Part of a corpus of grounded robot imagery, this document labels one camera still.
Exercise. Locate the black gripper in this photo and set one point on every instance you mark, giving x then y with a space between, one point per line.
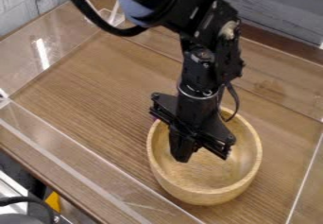
193 118

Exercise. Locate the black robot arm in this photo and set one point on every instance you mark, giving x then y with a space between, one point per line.
208 25

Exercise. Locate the brown wooden bowl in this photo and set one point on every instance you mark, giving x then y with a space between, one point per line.
208 180

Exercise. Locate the yellow black device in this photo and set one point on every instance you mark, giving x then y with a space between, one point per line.
54 200

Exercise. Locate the clear acrylic enclosure wall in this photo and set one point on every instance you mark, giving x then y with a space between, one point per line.
76 121

